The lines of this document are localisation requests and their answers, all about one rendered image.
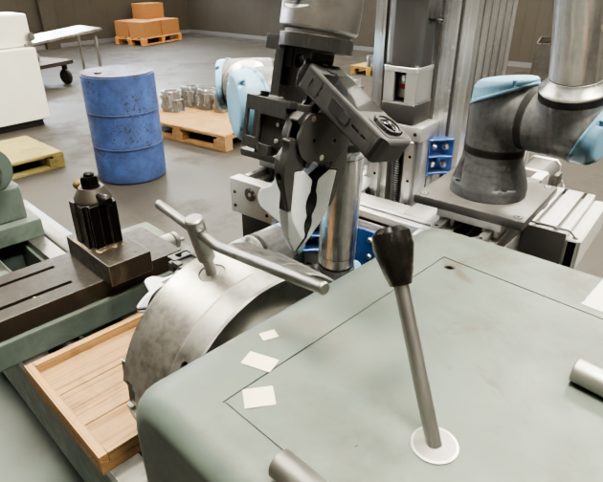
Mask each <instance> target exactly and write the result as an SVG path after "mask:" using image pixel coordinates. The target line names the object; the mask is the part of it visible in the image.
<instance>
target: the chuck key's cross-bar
mask: <svg viewBox="0 0 603 482"><path fill-rule="evenodd" d="M155 207H156V208H157V209H158V210H160V211H161V212H162V213H163V214H165V215H166V216H167V217H169V218H170V219H171V220H173V221H174V222H175V223H177V224H178V225H180V226H181V227H182V228H184V229H185V230H187V229H186V226H185V223H184V220H185V218H186V217H185V216H183V215H182V214H180V213H179V212H177V211H176V210H175V209H173V208H171V207H170V206H169V205H167V204H166V203H164V202H163V201H161V200H158V201H156V202H155ZM197 238H198V239H199V240H200V241H202V242H203V243H204V244H206V245H207V246H208V247H210V248H211V249H212V250H214V251H215V252H218V253H221V254H223V255H226V256H228V257H230V258H232V259H234V260H237V261H239V262H242V263H244V264H247V265H249V266H252V267H254V268H256V269H259V270H261V271H264V272H266V273H268V274H272V275H274V276H277V277H279V278H281V279H284V280H286V281H289V282H291V283H294V284H296V285H299V286H301V287H303V288H305V289H307V290H310V291H312V292H315V293H317V294H320V295H322V296H324V295H326V294H327V293H328V291H329V284H328V282H326V281H324V280H321V279H319V278H317V277H314V276H311V275H308V274H304V273H301V272H299V271H296V270H293V269H291V268H288V267H285V266H282V265H280V264H278V263H275V262H273V261H270V260H267V259H265V258H262V257H259V256H256V255H254V254H251V253H248V252H245V251H242V250H240V249H237V248H234V247H231V246H229V245H226V244H223V243H221V242H219V241H218V240H216V239H215V238H214V237H212V236H211V235H209V234H208V233H207V232H205V231H204V230H203V231H201V232H199V233H198V235H197Z"/></svg>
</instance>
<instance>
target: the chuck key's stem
mask: <svg viewBox="0 0 603 482"><path fill-rule="evenodd" d="M184 223H185V226H186V229H187V231H188V234H189V237H190V241H191V243H192V246H193V249H194V252H195V254H196V257H197V260H198V262H199V263H202V264H203V266H204V269H205V272H206V273H205V275H206V276H207V277H209V278H212V277H214V276H215V275H217V274H219V272H218V271H217V270H216V267H215V265H214V262H213V260H214V258H215V254H214V251H213V250H212V249H211V248H210V247H208V246H207V245H206V244H204V243H203V242H202V241H200V240H199V239H198V238H197V235H198V233H199V232H201V231H203V230H204V231H205V232H207V229H206V226H205V223H204V220H203V217H202V215H201V214H198V213H193V214H190V215H189V216H187V217H186V218H185V220H184Z"/></svg>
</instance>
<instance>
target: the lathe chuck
mask: <svg viewBox="0 0 603 482"><path fill-rule="evenodd" d="M228 245H229V246H231V247H234V248H237V249H240V250H242V251H245V252H248V253H251V254H254V255H256V256H259V257H262V258H265V259H267V260H270V261H273V262H275V263H278V264H280V265H284V264H298V265H303V264H302V263H300V262H298V261H296V260H294V259H292V258H290V257H288V256H286V255H284V254H282V253H280V252H276V251H274V250H272V249H270V248H268V249H267V250H265V249H263V248H259V247H257V246H256V244H254V243H251V242H239V243H233V244H228ZM214 254H215V258H214V260H213V262H214V265H218V266H221V267H223V268H224V269H225V273H224V274H223V275H222V276H221V277H219V278H218V279H216V280H214V281H210V282H205V281H202V280H200V278H199V275H200V273H201V272H202V271H203V270H204V266H203V264H202V263H199V262H198V260H197V258H195V259H194V260H192V261H191V262H190V263H189V264H187V265H186V266H185V267H184V268H182V269H181V270H180V271H179V272H177V273H176V274H175V275H174V276H173V277H172V278H171V279H170V280H169V281H168V282H167V283H166V284H165V285H164V286H163V288H162V289H161V290H160V291H159V292H158V294H157V295H156V296H155V297H154V298H153V299H152V300H151V302H150V303H149V305H148V306H147V308H146V309H145V312H144V313H143V315H142V317H141V319H140V321H139V322H138V325H137V327H136V329H135V331H134V333H133V336H132V338H131V341H130V343H129V346H128V349H127V353H126V357H125V362H124V369H123V381H124V382H125V383H126V384H128V383H131V384H132V390H133V391H134V392H135V403H136V408H137V407H138V403H139V401H140V399H141V398H142V396H143V395H144V393H145V391H146V390H147V389H149V388H150V387H151V386H152V385H154V384H155V383H157V382H159V381H160V380H162V379H163V378H165V377H166V376H168V375H169V374H170V372H171V369H172V367H173V365H174V363H175V361H176V359H177V357H178V355H179V353H180V351H181V349H182V347H183V345H184V344H185V342H186V340H187V339H188V337H189V336H190V334H191V332H192V331H193V329H194V328H195V326H196V325H197V324H198V322H199V321H200V320H201V319H202V317H203V316H204V315H206V314H207V312H208V311H209V310H210V309H211V307H212V306H213V305H214V304H215V303H216V302H217V301H218V300H219V299H220V298H221V297H222V296H224V295H225V294H227V293H228V292H229V291H230V290H231V289H232V288H233V287H234V286H236V285H237V284H238V283H240V282H241V281H243V280H244V279H246V278H248V277H249V276H251V275H253V274H256V273H258V272H260V270H259V269H256V268H254V267H252V266H249V265H247V264H244V263H242V262H239V261H237V260H234V259H232V258H230V257H228V256H226V255H223V254H221V253H218V252H214ZM303 266H305V265H303ZM127 406H128V409H129V411H130V413H131V415H132V416H133V418H134V419H135V421H136V411H137V410H136V409H135V406H134V405H133V404H132V403H131V402H130V401H128V402H127Z"/></svg>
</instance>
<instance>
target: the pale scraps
mask: <svg viewBox="0 0 603 482"><path fill-rule="evenodd" d="M259 335H260V336H261V338H262V339H263V341H265V340H270V339H273V338H277V337H278V334H277V333H276V331H275V330H271V331H267V332H264V333H260V334H259ZM278 361H279V360H276V359H273V358H270V357H267V356H263V355H260V354H258V353H255V352H252V351H250V352H249V354H248V355H247V356H246V357H245V358H244V360H243V361H242V362H241V363H242V364H245V365H248V366H251V367H254V368H257V369H260V370H263V371H266V372H269V373H270V372H271V371H272V369H273V368H274V367H275V365H276V364H277V363H278ZM242 392H243V400H244V408H245V409H246V408H253V407H261V406H268V405H275V404H276V399H275V394H274V389H273V386H272V385H271V386H264V387H257V388H249V389H242Z"/></svg>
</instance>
